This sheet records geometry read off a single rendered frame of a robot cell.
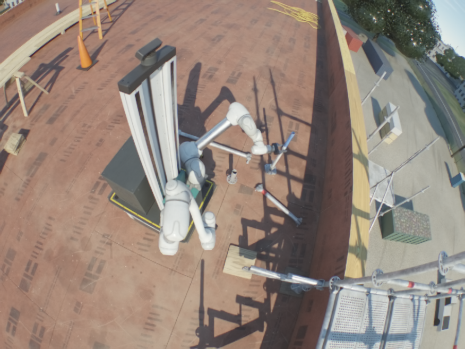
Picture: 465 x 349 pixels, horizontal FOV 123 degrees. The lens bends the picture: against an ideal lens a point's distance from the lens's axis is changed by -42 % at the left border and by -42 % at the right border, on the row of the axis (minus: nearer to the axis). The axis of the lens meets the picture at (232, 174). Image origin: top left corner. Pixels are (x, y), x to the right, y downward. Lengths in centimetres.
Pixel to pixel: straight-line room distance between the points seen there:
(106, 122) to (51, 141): 95
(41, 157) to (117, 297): 223
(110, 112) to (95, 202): 143
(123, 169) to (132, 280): 118
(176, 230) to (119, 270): 144
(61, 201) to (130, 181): 147
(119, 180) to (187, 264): 111
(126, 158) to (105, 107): 190
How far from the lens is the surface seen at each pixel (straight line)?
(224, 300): 232
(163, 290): 232
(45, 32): 743
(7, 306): 344
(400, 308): 251
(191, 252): 232
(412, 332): 277
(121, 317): 246
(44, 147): 364
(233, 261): 232
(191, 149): 196
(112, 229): 252
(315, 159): 324
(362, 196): 241
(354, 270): 210
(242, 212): 248
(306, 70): 506
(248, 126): 175
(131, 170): 173
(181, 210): 111
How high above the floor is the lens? 230
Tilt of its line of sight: 60 degrees down
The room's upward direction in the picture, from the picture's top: 19 degrees clockwise
